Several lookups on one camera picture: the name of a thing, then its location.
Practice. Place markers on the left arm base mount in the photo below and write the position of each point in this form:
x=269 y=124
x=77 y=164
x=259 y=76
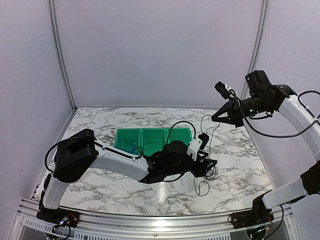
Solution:
x=55 y=216

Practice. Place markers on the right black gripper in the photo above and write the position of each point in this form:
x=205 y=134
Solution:
x=232 y=110

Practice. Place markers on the middle green bin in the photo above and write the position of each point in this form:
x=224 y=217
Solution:
x=153 y=139

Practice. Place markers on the left aluminium frame post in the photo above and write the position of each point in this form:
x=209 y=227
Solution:
x=59 y=53

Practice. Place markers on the right green bin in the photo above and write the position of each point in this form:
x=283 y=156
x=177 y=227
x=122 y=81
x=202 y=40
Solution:
x=183 y=134

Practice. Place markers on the aluminium frame post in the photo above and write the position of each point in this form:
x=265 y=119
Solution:
x=59 y=53
x=259 y=37

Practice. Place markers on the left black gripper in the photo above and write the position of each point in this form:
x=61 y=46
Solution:
x=199 y=172

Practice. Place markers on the front aluminium rail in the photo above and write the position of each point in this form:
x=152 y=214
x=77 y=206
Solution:
x=104 y=226

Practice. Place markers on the right aluminium frame post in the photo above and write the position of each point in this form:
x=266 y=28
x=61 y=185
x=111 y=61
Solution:
x=259 y=37

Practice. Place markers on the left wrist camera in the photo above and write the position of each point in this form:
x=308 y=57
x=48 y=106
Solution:
x=197 y=144

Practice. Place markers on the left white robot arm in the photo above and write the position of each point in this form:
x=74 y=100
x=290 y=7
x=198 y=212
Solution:
x=76 y=154

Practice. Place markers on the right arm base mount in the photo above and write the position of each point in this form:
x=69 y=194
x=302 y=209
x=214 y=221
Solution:
x=249 y=218

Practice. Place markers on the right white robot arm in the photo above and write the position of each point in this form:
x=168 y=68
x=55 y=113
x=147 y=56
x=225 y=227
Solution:
x=268 y=98

